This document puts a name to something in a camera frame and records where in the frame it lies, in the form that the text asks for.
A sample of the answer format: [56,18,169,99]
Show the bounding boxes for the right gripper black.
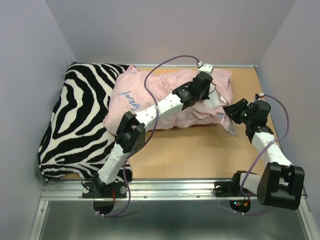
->
[220,98,253,126]

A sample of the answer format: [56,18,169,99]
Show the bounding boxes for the purple pink princess pillowcase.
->
[103,64,236,135]

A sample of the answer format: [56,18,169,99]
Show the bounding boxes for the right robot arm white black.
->
[223,95,305,210]

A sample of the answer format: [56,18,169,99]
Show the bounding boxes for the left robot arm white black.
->
[92,71,213,197]

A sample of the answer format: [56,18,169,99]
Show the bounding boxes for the zebra print pillow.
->
[37,62,128,183]

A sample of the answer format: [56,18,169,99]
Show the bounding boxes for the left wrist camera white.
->
[197,63,214,75]

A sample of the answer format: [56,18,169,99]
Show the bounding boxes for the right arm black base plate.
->
[213,180,256,198]

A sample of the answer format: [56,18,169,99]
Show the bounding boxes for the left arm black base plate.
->
[81,181,128,199]

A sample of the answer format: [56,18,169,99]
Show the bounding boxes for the aluminium mounting rail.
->
[30,179,317,240]

